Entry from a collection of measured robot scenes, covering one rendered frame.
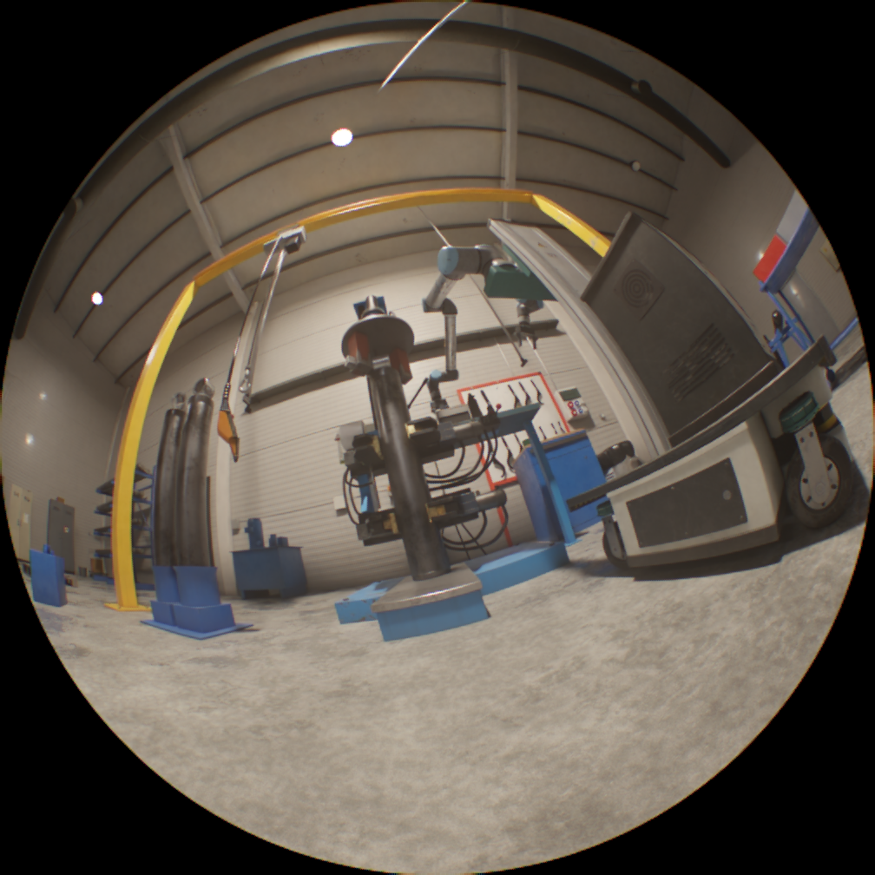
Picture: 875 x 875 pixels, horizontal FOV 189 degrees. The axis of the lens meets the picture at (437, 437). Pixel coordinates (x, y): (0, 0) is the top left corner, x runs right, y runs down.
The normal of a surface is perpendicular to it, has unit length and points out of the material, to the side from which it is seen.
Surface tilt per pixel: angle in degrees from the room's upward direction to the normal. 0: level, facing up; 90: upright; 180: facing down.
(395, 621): 90
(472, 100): 173
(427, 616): 90
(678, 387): 90
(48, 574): 90
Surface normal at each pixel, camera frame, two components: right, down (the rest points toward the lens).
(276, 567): -0.04, -0.38
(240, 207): 0.26, 0.84
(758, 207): -0.96, 0.25
